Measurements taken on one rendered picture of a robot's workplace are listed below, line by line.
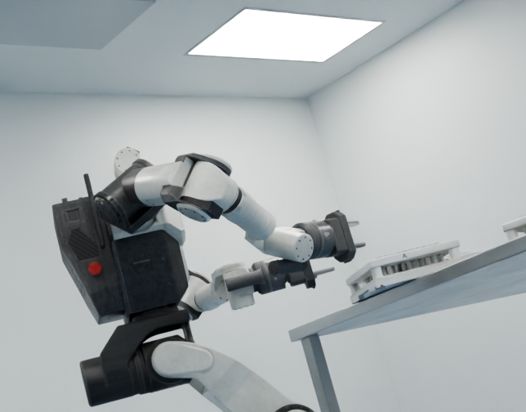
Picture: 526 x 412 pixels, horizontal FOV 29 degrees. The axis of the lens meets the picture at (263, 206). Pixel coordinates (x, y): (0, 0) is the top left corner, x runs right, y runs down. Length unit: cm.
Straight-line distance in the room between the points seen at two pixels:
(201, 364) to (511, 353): 445
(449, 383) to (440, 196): 126
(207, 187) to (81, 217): 47
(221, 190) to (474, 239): 477
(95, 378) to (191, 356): 23
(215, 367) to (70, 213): 51
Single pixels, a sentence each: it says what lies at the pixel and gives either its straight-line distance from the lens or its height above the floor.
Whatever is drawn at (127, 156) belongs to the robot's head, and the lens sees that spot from 260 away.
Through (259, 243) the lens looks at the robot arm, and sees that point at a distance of 231.
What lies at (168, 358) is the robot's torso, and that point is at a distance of 247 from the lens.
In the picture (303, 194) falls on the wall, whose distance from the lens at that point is 735.
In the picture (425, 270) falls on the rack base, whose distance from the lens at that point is 259.
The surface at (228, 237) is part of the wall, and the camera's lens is 676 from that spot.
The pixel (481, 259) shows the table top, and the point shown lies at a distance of 243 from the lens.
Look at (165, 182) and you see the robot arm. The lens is 218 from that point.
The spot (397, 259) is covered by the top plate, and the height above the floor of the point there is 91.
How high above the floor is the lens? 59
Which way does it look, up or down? 12 degrees up
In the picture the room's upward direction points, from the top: 16 degrees counter-clockwise
